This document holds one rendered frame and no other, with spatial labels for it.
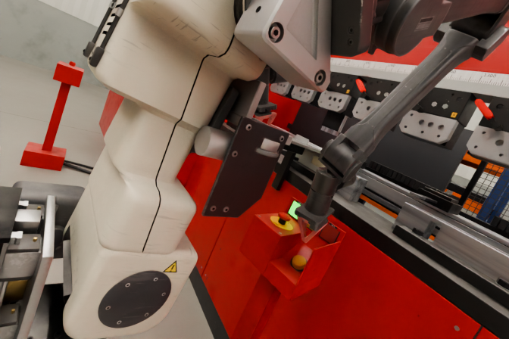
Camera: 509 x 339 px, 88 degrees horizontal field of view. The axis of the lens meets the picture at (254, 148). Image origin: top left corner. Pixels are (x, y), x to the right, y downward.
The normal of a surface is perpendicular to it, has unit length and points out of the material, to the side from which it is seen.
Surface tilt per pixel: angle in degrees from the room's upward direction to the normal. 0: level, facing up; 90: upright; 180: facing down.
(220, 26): 90
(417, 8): 106
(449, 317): 90
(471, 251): 90
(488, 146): 90
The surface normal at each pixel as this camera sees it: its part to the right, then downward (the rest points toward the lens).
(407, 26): 0.56, 0.62
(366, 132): -0.45, -0.32
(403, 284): -0.77, -0.23
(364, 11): 0.55, 0.36
